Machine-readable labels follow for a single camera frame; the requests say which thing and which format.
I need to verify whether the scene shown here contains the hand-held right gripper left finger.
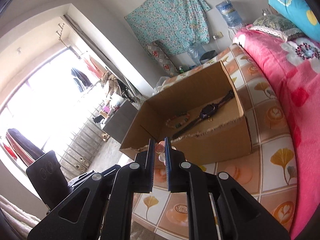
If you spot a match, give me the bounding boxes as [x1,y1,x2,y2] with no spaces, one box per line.
[27,138,156,240]

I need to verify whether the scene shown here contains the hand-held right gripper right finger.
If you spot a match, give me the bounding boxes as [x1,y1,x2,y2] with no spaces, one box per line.
[164,137,292,240]

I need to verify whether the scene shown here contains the pink and orange bead bracelet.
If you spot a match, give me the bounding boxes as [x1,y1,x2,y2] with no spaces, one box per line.
[154,141,177,167]

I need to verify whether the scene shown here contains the multicolour bead bracelet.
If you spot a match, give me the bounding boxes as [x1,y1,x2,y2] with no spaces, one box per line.
[165,112,191,130]

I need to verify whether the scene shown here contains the brown cardboard box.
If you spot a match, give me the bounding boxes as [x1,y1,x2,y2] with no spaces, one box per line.
[119,60,253,165]

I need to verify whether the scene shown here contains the purple smartwatch with black strap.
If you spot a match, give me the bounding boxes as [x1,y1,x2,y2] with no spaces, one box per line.
[172,90,234,139]

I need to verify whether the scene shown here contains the white shoes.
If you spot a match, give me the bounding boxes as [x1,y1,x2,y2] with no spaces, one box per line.
[74,157,90,170]

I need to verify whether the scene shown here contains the red and black garment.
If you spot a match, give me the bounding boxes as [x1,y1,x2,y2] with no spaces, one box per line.
[0,128,47,167]

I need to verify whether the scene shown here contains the white fluffy blanket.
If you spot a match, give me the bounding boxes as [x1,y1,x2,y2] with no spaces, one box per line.
[0,194,42,233]

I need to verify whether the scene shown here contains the metal window railing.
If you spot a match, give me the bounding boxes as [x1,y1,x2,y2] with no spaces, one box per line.
[56,100,110,173]

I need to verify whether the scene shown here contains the dark grey cabinet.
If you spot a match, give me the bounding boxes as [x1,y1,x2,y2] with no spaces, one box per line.
[103,99,139,143]

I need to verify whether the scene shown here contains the clear plastic bag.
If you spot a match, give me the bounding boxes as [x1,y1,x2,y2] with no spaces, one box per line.
[154,76,170,95]

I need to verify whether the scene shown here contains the leaf and coffee patterned tablecloth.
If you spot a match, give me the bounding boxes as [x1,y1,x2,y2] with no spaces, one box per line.
[130,44,299,238]

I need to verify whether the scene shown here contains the dark hanging garment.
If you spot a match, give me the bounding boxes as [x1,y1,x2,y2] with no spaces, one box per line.
[71,67,93,93]

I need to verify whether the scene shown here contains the grey cushion with red flowers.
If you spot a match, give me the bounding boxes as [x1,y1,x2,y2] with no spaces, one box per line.
[146,41,178,77]

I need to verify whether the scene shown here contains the pink hanging garment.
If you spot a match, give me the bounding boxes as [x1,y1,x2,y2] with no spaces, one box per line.
[83,56,105,78]

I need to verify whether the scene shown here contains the clear plastic jug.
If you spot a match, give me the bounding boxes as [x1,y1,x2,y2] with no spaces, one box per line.
[187,42,208,67]

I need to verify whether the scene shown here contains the black round pot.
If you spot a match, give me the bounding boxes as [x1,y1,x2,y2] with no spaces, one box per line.
[200,51,217,64]

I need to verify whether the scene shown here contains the pink flower blanket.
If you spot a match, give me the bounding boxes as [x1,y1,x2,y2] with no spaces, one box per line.
[232,25,320,238]

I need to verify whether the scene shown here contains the teal floral cloth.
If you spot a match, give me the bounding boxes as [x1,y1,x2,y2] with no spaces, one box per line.
[124,0,211,57]

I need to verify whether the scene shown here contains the blue water jug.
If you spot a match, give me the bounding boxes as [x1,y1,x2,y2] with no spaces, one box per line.
[215,0,243,29]

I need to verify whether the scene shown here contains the green floral lace pillow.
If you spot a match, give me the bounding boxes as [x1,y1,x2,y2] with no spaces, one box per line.
[250,14,307,40]

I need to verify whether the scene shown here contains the blue cartoon pillow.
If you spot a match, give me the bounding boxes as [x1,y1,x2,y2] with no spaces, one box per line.
[268,0,320,43]

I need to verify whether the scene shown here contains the gold wall hook rack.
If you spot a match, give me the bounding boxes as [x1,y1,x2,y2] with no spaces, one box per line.
[56,22,83,60]

